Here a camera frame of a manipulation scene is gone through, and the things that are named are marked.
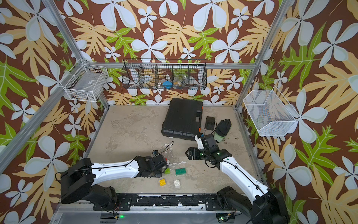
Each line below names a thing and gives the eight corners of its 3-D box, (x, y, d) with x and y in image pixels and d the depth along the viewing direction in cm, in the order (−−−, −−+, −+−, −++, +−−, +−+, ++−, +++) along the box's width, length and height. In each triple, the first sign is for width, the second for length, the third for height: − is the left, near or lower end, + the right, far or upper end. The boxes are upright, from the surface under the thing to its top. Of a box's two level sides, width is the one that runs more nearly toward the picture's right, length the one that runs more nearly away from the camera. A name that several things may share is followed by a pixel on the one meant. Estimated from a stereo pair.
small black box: (204, 129, 106) (205, 126, 104) (206, 118, 113) (206, 115, 111) (213, 131, 105) (214, 128, 103) (214, 119, 112) (215, 117, 110)
